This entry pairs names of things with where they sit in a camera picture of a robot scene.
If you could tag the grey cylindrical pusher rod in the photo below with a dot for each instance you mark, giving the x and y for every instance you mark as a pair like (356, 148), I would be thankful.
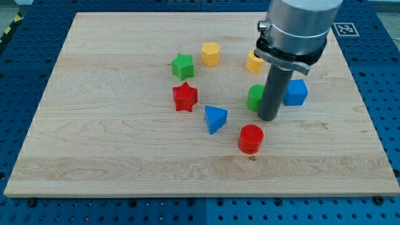
(274, 90)

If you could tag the green cylinder block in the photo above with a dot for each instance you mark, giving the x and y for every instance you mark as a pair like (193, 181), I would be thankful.
(254, 96)

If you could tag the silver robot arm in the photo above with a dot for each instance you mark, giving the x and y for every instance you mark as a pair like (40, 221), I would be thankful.
(292, 38)

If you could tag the blue cube block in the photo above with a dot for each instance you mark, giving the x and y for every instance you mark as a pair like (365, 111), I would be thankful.
(296, 93)

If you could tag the yellow rounded block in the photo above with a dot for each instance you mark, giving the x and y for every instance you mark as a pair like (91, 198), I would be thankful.
(254, 64)

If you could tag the red cylinder block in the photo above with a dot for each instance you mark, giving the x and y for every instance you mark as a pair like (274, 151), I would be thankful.
(250, 139)

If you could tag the blue triangle block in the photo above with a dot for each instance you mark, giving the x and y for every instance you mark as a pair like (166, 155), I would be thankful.
(215, 118)

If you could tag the yellow hexagon block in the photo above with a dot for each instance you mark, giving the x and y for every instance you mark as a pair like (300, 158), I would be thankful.
(210, 53)

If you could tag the red star block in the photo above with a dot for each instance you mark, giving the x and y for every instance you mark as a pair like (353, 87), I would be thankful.
(185, 97)

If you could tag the green star block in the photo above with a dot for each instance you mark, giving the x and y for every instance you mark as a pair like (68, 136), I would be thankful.
(182, 66)

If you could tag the white fiducial marker tag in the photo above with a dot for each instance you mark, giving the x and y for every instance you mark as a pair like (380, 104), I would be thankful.
(345, 29)

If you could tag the light wooden board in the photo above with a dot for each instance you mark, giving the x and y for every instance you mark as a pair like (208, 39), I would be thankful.
(107, 127)

